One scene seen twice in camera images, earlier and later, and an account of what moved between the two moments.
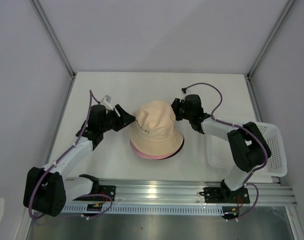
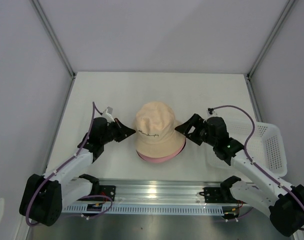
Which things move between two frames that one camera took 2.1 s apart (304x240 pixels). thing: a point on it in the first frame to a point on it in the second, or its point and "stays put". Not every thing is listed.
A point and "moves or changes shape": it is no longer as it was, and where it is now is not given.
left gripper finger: (125, 117) to (124, 130)
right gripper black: (175, 105) to (195, 121)
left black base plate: (107, 190) stays put
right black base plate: (217, 195) stays put
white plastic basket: (219, 156) stays put
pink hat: (150, 157) moves or changes shape
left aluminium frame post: (55, 39) stays put
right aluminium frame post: (289, 5) stays put
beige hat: (154, 130) stays put
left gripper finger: (121, 126) to (121, 138)
